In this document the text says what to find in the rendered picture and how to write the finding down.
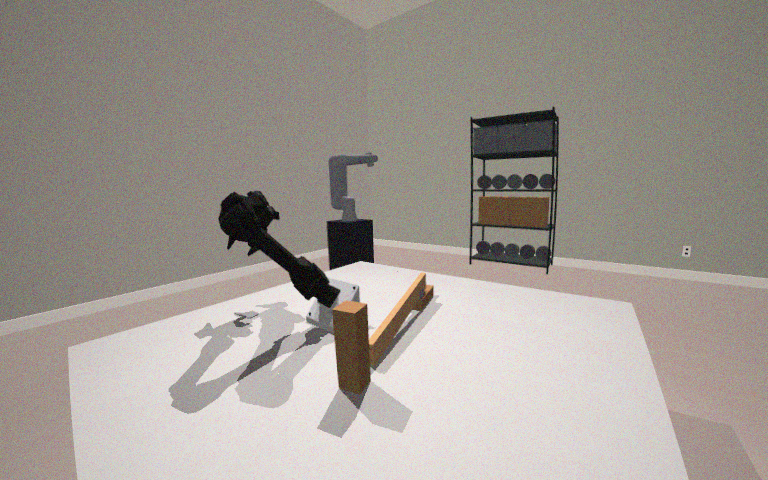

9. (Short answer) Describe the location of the tan wooden rail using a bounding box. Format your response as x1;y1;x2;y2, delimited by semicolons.
369;273;427;365

